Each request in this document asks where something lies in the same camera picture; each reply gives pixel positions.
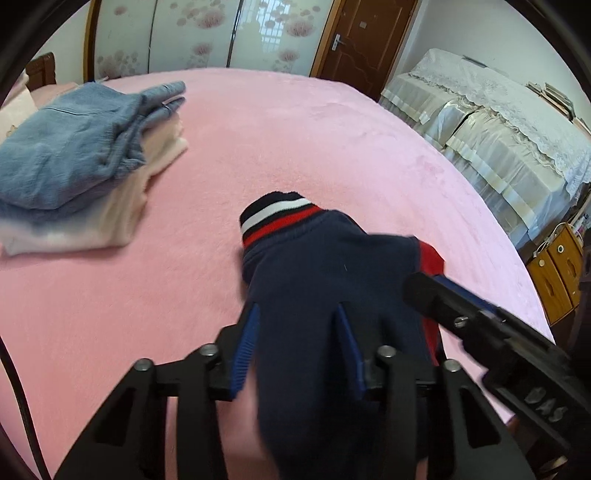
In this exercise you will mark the brown wooden door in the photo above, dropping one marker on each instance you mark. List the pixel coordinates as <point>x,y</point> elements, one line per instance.
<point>361,42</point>

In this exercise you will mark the cream lace covered furniture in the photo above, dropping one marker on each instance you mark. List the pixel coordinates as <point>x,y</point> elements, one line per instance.
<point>528,162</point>

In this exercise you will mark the floral sliding wardrobe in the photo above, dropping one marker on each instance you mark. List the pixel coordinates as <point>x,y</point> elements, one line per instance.
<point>135,37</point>

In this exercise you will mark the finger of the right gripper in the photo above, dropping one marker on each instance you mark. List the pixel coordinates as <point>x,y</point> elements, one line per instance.
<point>420,292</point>
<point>459,299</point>

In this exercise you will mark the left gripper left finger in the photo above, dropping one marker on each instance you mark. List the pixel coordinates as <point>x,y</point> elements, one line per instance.
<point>236,346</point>

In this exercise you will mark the navy red varsity jacket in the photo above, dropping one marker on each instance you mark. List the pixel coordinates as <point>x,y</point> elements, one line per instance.
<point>308,273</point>

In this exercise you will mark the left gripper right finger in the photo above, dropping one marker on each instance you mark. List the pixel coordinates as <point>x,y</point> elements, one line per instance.
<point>359,334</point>

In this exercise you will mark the pink flower pillow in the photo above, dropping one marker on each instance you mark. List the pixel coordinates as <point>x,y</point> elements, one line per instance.
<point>17,107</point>

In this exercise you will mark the dark wooden headboard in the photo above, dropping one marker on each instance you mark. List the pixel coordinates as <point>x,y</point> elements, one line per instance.
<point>41,71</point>

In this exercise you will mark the pink bed cover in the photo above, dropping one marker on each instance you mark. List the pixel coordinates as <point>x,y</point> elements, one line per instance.
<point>75,324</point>

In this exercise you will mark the folded blue jeans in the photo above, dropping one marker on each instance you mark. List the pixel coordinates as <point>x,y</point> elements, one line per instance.
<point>78,148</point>

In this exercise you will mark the yellow wooden cabinet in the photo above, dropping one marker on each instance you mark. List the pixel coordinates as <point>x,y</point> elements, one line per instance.
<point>555,270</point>

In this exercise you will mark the folded beige garment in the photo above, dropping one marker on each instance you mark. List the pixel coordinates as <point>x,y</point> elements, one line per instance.
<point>111,220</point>

